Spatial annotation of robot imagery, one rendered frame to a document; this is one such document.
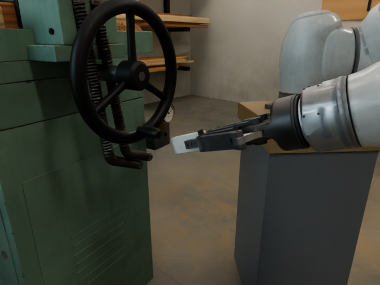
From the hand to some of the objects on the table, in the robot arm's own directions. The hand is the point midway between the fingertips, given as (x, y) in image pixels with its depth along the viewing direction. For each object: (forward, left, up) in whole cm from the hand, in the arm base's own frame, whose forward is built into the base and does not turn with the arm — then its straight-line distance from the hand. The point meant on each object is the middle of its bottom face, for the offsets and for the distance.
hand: (189, 142), depth 52 cm
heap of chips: (+9, -48, +22) cm, 53 cm away
